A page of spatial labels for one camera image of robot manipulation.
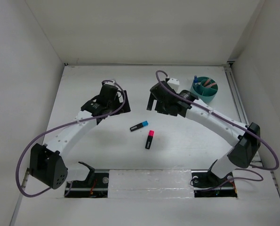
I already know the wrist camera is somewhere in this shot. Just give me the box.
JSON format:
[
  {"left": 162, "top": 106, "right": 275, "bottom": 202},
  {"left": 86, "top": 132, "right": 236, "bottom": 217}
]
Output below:
[
  {"left": 166, "top": 78, "right": 180, "bottom": 92},
  {"left": 102, "top": 80, "right": 116, "bottom": 86}
]

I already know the clear blue-capped glue bottle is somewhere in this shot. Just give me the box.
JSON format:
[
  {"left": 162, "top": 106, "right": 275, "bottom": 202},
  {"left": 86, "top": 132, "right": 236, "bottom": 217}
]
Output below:
[{"left": 193, "top": 75, "right": 199, "bottom": 89}]

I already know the blue black highlighter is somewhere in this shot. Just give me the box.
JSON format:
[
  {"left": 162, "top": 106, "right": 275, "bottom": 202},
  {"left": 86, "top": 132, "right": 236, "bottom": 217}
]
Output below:
[{"left": 129, "top": 121, "right": 149, "bottom": 132}]

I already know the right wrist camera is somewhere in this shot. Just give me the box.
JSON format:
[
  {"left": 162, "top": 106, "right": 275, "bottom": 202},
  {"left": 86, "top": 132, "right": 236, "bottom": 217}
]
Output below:
[{"left": 166, "top": 78, "right": 180, "bottom": 92}]

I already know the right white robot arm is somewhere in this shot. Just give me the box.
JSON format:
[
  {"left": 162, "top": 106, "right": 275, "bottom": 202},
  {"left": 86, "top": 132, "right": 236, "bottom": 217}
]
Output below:
[{"left": 147, "top": 81, "right": 260, "bottom": 188}]

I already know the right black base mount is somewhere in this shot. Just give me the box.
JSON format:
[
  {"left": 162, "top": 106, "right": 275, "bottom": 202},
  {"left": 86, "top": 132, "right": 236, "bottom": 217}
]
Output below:
[{"left": 190, "top": 170, "right": 238, "bottom": 198}]

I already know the orange pen with white grip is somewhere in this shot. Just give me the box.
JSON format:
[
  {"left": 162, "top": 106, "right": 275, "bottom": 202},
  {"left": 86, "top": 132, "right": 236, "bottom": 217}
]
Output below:
[{"left": 204, "top": 79, "right": 217, "bottom": 88}]

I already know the pink black highlighter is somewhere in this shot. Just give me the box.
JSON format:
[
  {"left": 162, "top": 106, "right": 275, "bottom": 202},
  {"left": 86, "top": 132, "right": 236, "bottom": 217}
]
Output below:
[{"left": 145, "top": 130, "right": 154, "bottom": 150}]

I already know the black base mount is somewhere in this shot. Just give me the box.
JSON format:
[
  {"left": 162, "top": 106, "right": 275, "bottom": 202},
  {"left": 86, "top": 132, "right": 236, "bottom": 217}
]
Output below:
[
  {"left": 190, "top": 170, "right": 238, "bottom": 198},
  {"left": 64, "top": 161, "right": 110, "bottom": 198}
]

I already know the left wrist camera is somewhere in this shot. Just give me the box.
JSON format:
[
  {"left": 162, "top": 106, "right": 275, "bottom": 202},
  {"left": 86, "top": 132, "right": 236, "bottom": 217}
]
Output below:
[{"left": 102, "top": 80, "right": 116, "bottom": 86}]

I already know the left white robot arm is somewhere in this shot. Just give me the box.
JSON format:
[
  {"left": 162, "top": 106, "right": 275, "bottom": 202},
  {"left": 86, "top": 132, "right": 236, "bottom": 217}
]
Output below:
[{"left": 29, "top": 81, "right": 131, "bottom": 189}]

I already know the teal round divided organizer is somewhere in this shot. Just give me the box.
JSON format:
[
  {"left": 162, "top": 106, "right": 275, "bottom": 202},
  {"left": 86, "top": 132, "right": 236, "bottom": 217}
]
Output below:
[{"left": 190, "top": 76, "right": 218, "bottom": 104}]

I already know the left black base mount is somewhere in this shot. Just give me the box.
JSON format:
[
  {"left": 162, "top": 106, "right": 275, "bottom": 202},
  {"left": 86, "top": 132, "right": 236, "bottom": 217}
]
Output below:
[{"left": 64, "top": 161, "right": 110, "bottom": 198}]

